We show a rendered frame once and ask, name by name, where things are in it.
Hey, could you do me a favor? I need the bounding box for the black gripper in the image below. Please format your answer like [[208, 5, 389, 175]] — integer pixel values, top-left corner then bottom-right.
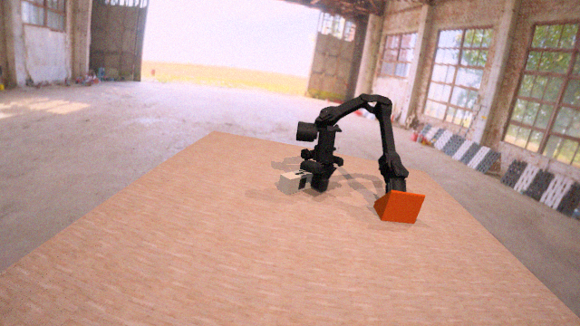
[[300, 143, 344, 188]]

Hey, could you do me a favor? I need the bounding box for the black two-prong plug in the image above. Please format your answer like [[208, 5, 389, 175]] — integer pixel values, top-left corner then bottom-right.
[[312, 178, 329, 193]]

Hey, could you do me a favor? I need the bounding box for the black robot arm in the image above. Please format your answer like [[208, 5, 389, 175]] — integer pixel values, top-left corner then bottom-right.
[[296, 93, 409, 195]]

